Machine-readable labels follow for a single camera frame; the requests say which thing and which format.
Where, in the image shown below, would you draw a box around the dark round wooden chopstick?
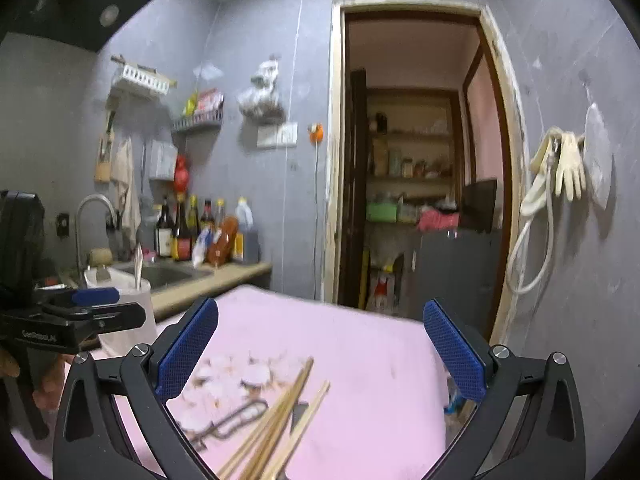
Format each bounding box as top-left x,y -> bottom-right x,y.
240,368 -> 308,480

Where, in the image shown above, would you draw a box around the pink floral table cloth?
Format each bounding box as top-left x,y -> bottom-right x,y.
8,284 -> 452,480

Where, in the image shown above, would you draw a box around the hanging beige towel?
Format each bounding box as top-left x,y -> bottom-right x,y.
111,136 -> 141,246

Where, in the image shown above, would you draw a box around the brown sauce pouch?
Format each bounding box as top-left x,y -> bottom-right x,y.
206,216 -> 239,266

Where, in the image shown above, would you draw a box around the wooden pantry shelf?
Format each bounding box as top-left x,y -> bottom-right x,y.
366,87 -> 464,226

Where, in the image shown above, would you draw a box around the white utensil holder cup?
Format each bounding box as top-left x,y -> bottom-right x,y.
84,266 -> 157,358

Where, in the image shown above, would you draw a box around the grey cabinet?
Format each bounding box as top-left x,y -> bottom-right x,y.
408,229 -> 502,334

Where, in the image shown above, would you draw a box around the blue snack bag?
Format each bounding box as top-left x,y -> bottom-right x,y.
444,374 -> 465,415

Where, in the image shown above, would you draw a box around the white wall box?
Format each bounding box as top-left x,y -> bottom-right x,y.
149,140 -> 178,181

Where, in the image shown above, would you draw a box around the thick brown wooden chopstick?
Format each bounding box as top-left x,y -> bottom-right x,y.
217,356 -> 316,480

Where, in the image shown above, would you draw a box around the green box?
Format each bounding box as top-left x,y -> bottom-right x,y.
366,202 -> 398,223

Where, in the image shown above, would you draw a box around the wooden door frame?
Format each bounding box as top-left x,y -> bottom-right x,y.
321,0 -> 532,346

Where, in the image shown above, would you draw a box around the chrome kitchen faucet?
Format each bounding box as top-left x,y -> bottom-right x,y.
74,193 -> 117,272

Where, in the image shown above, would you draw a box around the grey wall spice shelf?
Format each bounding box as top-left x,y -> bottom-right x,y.
171,110 -> 224,134

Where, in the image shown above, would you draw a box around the pale thin wooden chopstick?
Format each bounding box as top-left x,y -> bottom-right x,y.
262,380 -> 331,480

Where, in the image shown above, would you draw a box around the orange wall hook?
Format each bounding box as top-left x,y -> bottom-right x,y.
308,122 -> 324,145

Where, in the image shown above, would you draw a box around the large oil jug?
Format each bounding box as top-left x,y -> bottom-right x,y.
232,197 -> 260,264

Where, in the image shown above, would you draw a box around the white wall socket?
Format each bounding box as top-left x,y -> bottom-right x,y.
256,122 -> 298,148

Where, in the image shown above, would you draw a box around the red hanging bag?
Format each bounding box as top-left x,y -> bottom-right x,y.
174,154 -> 190,195

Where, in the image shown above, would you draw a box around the pink red cloth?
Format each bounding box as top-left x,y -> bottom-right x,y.
418,208 -> 460,232

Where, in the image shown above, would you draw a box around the black metal tongs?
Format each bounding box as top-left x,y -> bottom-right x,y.
179,399 -> 269,451

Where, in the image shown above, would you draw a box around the grey wall-mounted lid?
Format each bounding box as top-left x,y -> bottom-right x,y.
584,102 -> 613,210

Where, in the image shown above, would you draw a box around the dark soy sauce bottle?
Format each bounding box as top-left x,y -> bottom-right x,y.
155,196 -> 174,259

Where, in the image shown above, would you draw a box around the person's left hand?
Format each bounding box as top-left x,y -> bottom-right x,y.
0,350 -> 74,411

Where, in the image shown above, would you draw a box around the white hose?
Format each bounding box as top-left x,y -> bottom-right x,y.
505,148 -> 558,296

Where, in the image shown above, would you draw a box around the white wall rack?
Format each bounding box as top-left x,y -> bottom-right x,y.
111,55 -> 178,98

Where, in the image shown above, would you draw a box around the cream rubber gloves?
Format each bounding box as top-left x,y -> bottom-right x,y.
521,127 -> 587,217

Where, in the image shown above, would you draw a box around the steel kitchen sink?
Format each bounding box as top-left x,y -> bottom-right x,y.
108,260 -> 213,292

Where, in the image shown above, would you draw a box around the red label sauce bottle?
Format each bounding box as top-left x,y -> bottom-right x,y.
171,193 -> 192,261

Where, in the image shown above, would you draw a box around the wooden knife holder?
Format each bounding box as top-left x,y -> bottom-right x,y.
94,110 -> 116,183

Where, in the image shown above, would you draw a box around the hanging plastic bag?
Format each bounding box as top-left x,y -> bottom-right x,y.
238,58 -> 285,125

